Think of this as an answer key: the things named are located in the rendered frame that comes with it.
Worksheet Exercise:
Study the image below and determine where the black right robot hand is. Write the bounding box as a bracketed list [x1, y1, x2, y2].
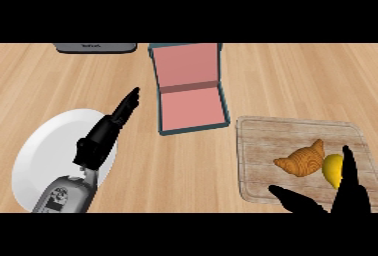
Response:
[267, 145, 371, 214]

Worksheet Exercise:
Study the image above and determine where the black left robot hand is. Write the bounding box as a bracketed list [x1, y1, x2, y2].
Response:
[72, 86, 141, 172]

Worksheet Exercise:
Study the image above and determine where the brown croissant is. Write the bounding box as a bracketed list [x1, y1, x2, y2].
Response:
[273, 138, 326, 178]

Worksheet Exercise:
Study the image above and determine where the pale wooden cutting board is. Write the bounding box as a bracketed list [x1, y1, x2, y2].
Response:
[234, 115, 378, 211]

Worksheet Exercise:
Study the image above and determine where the pink and teal open box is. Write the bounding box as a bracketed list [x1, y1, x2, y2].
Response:
[147, 43, 231, 136]

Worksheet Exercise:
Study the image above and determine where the yellow lemon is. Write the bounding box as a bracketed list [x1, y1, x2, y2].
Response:
[321, 153, 345, 190]

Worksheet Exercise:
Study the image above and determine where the white round plate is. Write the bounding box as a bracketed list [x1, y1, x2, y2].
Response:
[10, 108, 119, 213]

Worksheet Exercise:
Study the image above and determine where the dark grey appliance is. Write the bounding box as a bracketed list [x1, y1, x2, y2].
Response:
[51, 43, 138, 55]

